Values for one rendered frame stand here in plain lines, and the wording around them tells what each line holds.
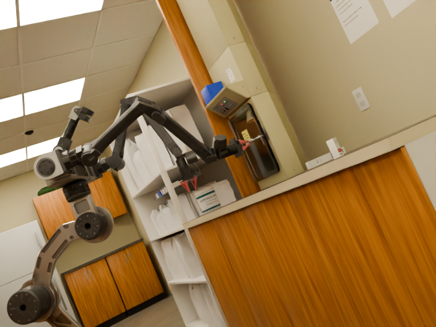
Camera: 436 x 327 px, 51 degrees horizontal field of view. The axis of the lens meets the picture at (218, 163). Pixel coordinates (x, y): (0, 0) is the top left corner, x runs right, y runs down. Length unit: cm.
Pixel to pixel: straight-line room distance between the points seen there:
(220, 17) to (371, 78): 85
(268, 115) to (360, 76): 50
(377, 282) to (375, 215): 27
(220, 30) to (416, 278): 160
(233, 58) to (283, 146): 54
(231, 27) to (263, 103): 45
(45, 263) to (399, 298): 182
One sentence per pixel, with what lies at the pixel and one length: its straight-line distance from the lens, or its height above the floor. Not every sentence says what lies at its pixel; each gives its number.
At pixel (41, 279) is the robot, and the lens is 275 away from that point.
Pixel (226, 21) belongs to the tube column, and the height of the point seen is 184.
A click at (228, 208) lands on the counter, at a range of 243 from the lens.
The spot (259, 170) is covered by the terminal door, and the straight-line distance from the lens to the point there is 258.
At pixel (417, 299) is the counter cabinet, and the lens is 167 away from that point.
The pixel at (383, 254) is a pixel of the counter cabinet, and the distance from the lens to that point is 166.
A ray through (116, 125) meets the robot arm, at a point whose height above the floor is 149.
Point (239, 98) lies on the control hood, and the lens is 247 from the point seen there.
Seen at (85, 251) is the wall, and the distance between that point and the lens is 765.
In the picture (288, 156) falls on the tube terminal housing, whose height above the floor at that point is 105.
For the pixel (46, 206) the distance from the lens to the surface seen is 735.
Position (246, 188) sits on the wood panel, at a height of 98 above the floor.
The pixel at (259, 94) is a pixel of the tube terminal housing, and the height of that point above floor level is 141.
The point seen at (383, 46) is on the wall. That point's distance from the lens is 232.
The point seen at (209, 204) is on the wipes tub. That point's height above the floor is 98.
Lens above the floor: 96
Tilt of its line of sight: 5 degrees up
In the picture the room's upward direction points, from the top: 24 degrees counter-clockwise
